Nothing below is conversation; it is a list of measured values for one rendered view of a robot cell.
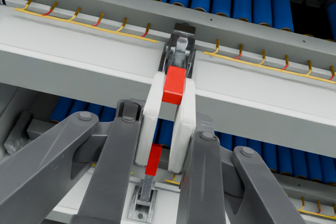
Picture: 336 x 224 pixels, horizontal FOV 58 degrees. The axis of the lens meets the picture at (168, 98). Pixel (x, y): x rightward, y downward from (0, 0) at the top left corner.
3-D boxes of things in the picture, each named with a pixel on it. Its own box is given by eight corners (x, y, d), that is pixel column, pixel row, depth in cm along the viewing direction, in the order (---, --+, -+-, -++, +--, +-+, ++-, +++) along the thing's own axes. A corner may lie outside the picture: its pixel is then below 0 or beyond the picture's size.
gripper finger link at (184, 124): (180, 121, 14) (196, 124, 14) (184, 76, 21) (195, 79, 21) (167, 173, 15) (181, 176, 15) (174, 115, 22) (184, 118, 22)
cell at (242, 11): (247, -3, 33) (247, 35, 29) (231, -7, 33) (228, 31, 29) (254, -18, 32) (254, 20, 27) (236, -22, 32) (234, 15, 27)
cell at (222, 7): (229, -7, 33) (226, 30, 29) (213, -11, 33) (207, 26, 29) (234, -23, 31) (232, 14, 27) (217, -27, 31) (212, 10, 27)
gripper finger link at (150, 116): (146, 168, 15) (131, 165, 15) (158, 112, 22) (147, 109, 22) (158, 116, 14) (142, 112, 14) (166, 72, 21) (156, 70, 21)
